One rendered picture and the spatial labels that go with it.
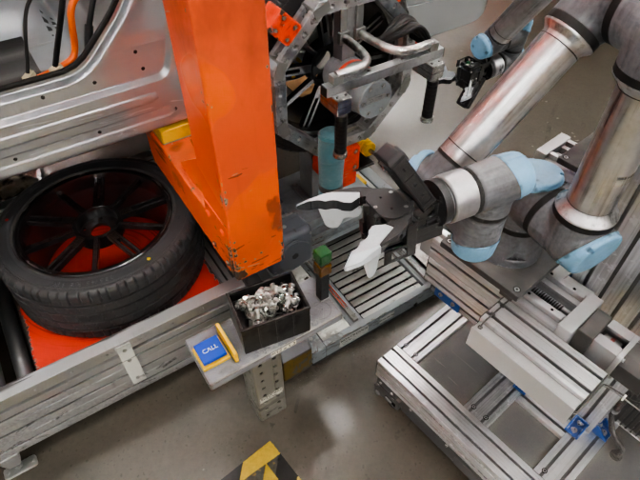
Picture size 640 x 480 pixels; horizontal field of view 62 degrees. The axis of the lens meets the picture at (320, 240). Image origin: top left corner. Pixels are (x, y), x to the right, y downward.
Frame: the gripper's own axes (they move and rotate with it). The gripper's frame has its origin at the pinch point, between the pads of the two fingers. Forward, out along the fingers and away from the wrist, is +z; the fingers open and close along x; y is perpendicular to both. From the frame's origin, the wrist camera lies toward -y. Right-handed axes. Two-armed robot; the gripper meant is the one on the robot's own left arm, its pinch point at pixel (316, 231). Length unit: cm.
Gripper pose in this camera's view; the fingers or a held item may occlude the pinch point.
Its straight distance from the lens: 71.7
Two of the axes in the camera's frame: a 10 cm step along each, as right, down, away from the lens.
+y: 0.6, 7.7, 6.4
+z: -9.0, 3.2, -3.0
